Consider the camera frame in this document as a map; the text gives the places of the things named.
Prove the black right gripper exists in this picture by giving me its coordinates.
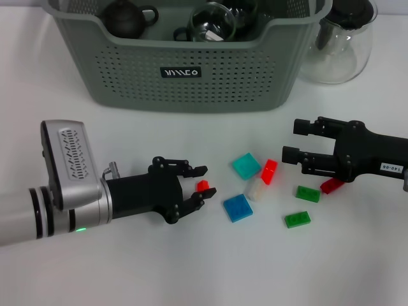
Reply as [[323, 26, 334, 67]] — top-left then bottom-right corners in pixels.
[[282, 116, 408, 184]]

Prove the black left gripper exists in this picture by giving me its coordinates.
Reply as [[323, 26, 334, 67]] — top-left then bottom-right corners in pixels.
[[105, 156, 218, 226]]

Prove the orange-red long toy brick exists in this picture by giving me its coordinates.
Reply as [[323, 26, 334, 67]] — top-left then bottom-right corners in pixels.
[[261, 158, 279, 186]]

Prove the blue square toy brick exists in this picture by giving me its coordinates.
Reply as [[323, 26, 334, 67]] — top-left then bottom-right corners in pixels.
[[222, 193, 255, 223]]

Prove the teal square toy brick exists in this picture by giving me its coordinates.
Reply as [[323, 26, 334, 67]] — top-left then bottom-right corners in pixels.
[[231, 152, 263, 182]]

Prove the green toy brick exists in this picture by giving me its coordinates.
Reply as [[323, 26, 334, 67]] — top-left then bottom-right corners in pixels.
[[295, 185, 322, 203], [284, 210, 312, 230]]

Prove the glass teacup black sleeve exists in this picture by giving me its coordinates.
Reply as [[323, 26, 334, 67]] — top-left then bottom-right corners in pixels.
[[173, 1, 238, 42], [229, 0, 259, 33]]

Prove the grey-green perforated storage bin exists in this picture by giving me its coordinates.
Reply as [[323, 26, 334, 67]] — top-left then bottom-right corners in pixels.
[[47, 0, 334, 114]]

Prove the dark red toy brick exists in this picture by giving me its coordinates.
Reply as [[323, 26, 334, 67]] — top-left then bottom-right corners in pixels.
[[319, 177, 346, 194]]

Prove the glass carafe black lid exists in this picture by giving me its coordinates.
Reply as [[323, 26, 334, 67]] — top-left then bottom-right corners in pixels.
[[296, 0, 379, 85]]

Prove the black clay teapot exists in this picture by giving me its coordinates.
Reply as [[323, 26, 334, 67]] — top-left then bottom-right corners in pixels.
[[101, 0, 159, 39]]

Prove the left gripper cable silver plug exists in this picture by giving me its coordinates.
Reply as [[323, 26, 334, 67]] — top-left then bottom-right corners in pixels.
[[101, 161, 122, 182]]

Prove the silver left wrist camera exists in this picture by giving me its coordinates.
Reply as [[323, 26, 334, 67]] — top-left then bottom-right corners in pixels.
[[40, 119, 103, 211]]

